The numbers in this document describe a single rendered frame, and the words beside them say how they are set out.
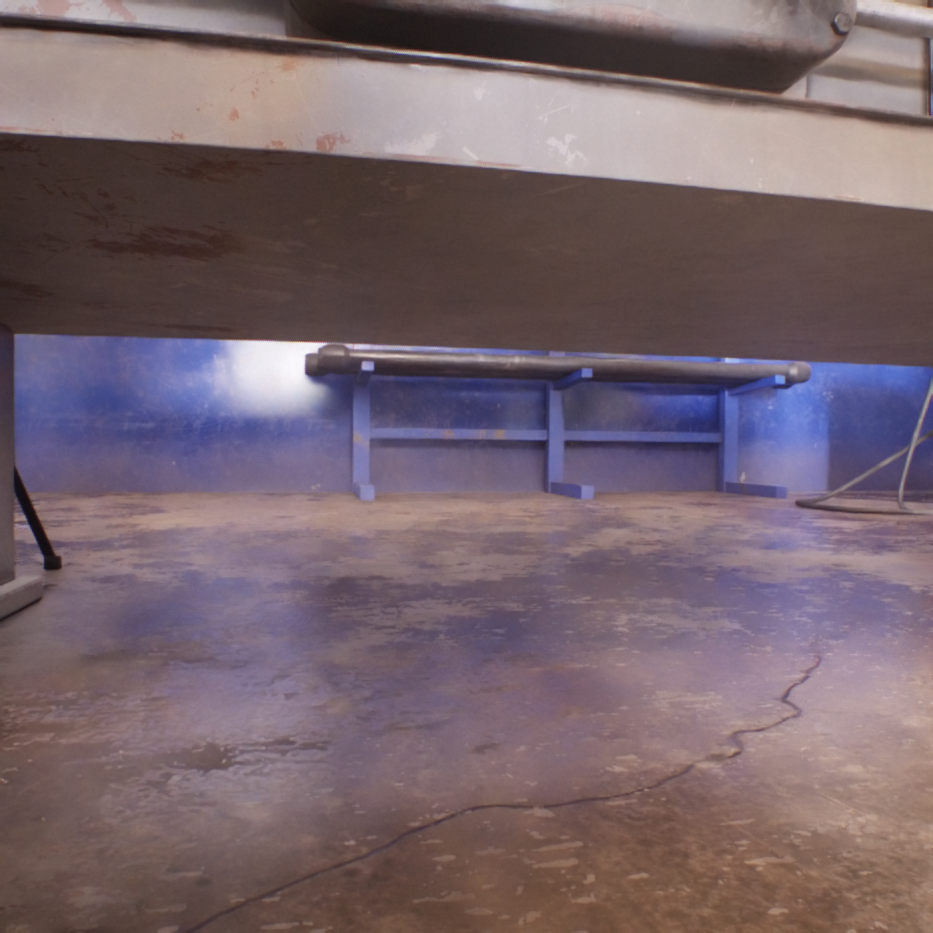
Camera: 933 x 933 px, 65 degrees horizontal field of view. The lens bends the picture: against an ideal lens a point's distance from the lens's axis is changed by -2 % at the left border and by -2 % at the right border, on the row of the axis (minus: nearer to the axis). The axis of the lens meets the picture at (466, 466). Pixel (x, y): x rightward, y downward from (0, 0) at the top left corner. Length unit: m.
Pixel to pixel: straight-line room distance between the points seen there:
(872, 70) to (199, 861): 0.86
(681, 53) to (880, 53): 0.35
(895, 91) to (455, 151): 0.53
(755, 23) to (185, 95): 0.37
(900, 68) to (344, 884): 0.84
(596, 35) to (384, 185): 0.17
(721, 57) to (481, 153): 0.20
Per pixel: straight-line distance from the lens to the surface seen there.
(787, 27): 0.62
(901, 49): 0.92
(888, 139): 0.63
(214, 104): 0.49
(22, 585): 1.20
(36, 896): 0.48
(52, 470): 4.05
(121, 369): 3.98
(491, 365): 3.48
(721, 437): 4.34
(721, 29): 0.60
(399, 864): 0.46
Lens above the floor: 0.23
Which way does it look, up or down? 1 degrees down
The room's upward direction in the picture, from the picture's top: 1 degrees clockwise
